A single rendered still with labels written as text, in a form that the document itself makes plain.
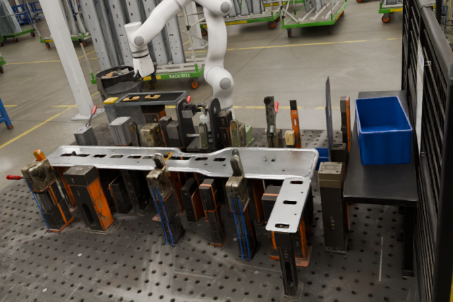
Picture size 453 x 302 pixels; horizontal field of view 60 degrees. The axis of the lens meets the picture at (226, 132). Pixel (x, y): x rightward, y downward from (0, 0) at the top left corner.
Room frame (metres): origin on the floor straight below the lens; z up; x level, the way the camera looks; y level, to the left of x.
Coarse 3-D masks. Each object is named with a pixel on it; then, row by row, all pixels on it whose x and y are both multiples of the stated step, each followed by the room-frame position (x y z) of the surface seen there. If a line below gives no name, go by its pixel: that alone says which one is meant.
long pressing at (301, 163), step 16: (64, 160) 1.74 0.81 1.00; (80, 160) 1.71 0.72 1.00; (96, 160) 1.67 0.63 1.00; (112, 160) 1.64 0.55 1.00; (128, 160) 1.61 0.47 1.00; (144, 160) 1.58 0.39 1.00; (176, 160) 1.52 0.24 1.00; (192, 160) 1.49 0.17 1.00; (208, 160) 1.46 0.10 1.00; (224, 160) 1.44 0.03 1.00; (256, 160) 1.39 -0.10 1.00; (288, 160) 1.34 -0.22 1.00; (304, 160) 1.32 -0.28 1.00; (208, 176) 1.36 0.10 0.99; (224, 176) 1.33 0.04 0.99; (256, 176) 1.28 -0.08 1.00; (272, 176) 1.25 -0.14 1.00; (288, 176) 1.23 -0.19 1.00; (304, 176) 1.21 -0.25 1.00
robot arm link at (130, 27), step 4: (128, 24) 1.96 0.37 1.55; (132, 24) 1.95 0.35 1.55; (136, 24) 1.95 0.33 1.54; (140, 24) 1.97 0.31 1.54; (128, 28) 1.94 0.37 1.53; (132, 28) 1.94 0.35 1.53; (136, 28) 1.94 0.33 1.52; (128, 32) 1.95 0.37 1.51; (132, 32) 1.93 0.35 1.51; (128, 36) 1.95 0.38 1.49; (128, 40) 1.96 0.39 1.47; (132, 48) 1.95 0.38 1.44; (136, 48) 1.94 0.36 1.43; (140, 48) 1.94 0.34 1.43; (144, 48) 1.95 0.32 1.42
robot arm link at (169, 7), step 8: (168, 0) 2.00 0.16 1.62; (160, 8) 1.99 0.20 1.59; (168, 8) 1.99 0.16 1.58; (176, 8) 2.00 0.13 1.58; (152, 16) 1.94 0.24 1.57; (160, 16) 1.97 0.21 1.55; (168, 16) 1.99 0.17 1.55; (144, 24) 1.90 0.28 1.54; (152, 24) 1.91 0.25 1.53; (160, 24) 1.95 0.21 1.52; (136, 32) 1.88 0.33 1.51; (144, 32) 1.88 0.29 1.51; (152, 32) 1.89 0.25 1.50; (136, 40) 1.87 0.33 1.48; (144, 40) 1.88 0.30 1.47
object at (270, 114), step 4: (268, 96) 1.52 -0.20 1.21; (272, 96) 1.51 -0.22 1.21; (264, 100) 1.49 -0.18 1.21; (268, 100) 1.49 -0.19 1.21; (272, 100) 1.51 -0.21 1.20; (268, 104) 1.52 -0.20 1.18; (272, 104) 1.50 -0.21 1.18; (268, 108) 1.52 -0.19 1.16; (272, 108) 1.50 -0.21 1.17; (268, 112) 1.52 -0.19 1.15; (272, 112) 1.50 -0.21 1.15; (268, 116) 1.52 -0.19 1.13; (272, 116) 1.50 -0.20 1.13; (268, 120) 1.51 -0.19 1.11; (272, 120) 1.51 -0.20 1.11; (268, 124) 1.51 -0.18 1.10; (272, 124) 1.50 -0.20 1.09; (268, 128) 1.50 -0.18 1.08; (268, 132) 1.50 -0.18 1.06
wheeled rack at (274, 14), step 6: (270, 0) 8.65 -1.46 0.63; (276, 0) 9.50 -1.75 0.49; (282, 6) 9.47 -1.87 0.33; (264, 12) 9.29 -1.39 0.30; (270, 12) 9.23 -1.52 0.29; (276, 12) 9.07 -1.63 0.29; (228, 18) 9.44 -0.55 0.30; (234, 18) 9.38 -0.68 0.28; (240, 18) 9.06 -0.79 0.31; (246, 18) 9.00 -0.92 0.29; (252, 18) 8.93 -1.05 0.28; (258, 18) 8.82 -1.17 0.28; (264, 18) 8.71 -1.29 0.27; (270, 18) 8.65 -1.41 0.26; (276, 18) 9.44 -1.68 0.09; (204, 24) 9.38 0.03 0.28; (228, 24) 9.08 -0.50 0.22; (234, 24) 9.03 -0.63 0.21; (270, 24) 8.75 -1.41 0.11; (204, 30) 9.45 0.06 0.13
